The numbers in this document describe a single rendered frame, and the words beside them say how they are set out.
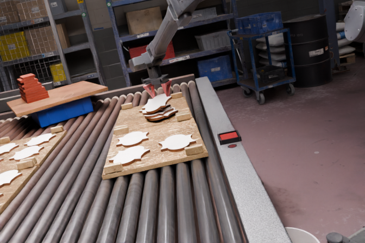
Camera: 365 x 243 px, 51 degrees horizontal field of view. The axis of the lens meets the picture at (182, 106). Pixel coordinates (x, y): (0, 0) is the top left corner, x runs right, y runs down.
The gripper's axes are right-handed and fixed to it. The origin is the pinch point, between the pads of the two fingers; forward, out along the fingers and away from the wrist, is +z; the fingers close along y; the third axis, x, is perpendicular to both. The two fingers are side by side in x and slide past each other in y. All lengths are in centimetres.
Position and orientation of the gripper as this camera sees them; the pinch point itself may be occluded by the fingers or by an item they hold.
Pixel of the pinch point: (160, 96)
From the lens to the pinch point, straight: 176.6
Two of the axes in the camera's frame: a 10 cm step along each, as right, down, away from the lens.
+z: 2.3, 9.4, 2.5
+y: 8.7, -0.8, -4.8
